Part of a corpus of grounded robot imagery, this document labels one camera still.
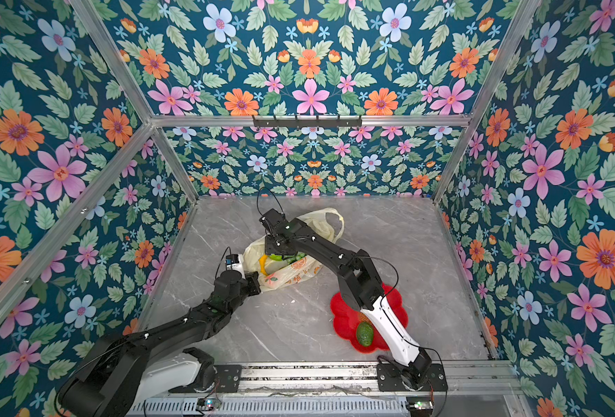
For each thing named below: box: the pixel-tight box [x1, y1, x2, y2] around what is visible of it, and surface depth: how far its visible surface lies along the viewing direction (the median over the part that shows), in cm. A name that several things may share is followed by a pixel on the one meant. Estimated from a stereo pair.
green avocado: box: [357, 321, 375, 348], surface depth 78 cm
